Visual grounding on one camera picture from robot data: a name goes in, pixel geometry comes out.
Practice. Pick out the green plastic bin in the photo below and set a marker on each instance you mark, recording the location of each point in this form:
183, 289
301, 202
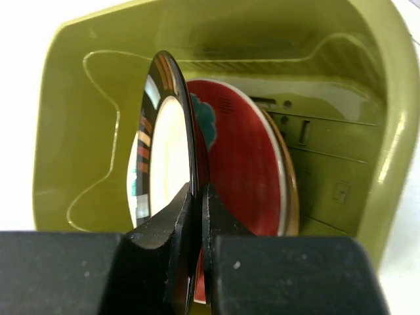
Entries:
339, 78

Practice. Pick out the red teal flower plate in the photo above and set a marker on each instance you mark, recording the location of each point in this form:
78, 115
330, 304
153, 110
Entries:
245, 162

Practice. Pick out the black rimmed beige plate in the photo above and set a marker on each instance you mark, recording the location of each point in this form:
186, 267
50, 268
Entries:
166, 187

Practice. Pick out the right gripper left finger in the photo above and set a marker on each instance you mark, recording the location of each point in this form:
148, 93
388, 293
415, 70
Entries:
71, 273

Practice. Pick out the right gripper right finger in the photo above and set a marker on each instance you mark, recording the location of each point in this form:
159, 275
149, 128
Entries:
249, 274

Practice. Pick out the grey rabbit pattern plate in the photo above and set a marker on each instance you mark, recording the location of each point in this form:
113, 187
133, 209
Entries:
131, 190

